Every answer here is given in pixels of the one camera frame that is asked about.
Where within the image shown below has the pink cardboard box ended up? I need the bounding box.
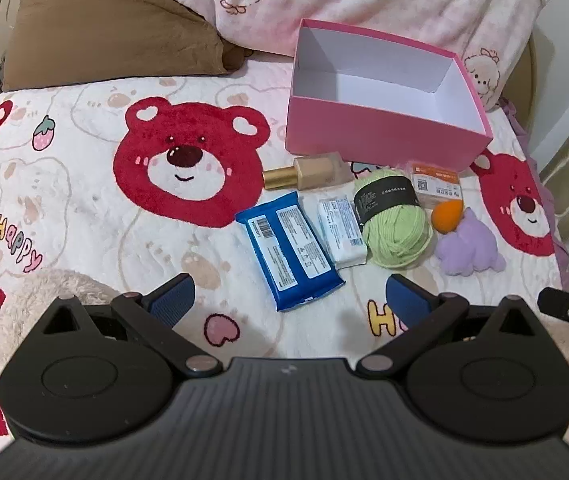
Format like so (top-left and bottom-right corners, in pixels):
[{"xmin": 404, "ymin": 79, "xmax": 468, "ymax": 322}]
[{"xmin": 284, "ymin": 18, "xmax": 494, "ymax": 171}]

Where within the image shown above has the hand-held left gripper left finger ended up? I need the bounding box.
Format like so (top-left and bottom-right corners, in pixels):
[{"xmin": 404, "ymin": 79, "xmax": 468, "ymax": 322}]
[{"xmin": 39, "ymin": 273, "xmax": 221, "ymax": 377}]

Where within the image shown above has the brown pillow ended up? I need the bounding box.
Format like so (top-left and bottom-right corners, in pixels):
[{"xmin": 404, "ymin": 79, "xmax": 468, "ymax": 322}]
[{"xmin": 2, "ymin": 0, "xmax": 245, "ymax": 93}]

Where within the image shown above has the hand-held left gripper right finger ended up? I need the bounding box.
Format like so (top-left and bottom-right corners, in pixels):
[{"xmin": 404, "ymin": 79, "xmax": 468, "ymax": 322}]
[{"xmin": 357, "ymin": 273, "xmax": 540, "ymax": 377}]

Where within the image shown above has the white wet wipes pack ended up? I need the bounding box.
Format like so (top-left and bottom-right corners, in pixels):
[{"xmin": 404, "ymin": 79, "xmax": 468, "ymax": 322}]
[{"xmin": 317, "ymin": 196, "xmax": 368, "ymax": 269}]

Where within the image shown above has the orange makeup sponge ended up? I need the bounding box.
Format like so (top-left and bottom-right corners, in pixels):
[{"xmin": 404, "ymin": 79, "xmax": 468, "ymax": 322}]
[{"xmin": 431, "ymin": 202, "xmax": 465, "ymax": 233}]

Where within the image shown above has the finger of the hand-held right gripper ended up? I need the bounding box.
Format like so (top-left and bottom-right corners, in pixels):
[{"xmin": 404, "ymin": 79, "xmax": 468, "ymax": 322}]
[{"xmin": 537, "ymin": 287, "xmax": 569, "ymax": 319}]

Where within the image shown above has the purple plush toy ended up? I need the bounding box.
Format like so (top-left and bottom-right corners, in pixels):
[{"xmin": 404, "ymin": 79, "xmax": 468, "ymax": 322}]
[{"xmin": 435, "ymin": 207, "xmax": 506, "ymax": 276}]

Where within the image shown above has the clear orange-labelled packet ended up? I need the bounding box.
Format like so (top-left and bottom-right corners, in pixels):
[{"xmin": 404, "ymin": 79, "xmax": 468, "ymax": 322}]
[{"xmin": 408, "ymin": 160, "xmax": 465, "ymax": 209}]

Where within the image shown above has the red bear printed blanket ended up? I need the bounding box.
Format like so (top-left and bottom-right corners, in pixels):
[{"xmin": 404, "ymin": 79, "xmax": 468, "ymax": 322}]
[{"xmin": 0, "ymin": 52, "xmax": 569, "ymax": 466}]

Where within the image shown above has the blue wet wipes pack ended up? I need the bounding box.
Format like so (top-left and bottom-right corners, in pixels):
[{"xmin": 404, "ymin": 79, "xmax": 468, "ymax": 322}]
[{"xmin": 235, "ymin": 191, "xmax": 346, "ymax": 313}]

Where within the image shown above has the foundation bottle with gold cap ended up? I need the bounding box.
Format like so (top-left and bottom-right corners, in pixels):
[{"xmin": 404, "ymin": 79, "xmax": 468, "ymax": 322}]
[{"xmin": 262, "ymin": 152, "xmax": 354, "ymax": 192}]

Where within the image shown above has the green yarn ball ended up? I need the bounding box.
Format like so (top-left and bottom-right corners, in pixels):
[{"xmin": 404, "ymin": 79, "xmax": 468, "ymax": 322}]
[{"xmin": 353, "ymin": 168, "xmax": 434, "ymax": 269}]

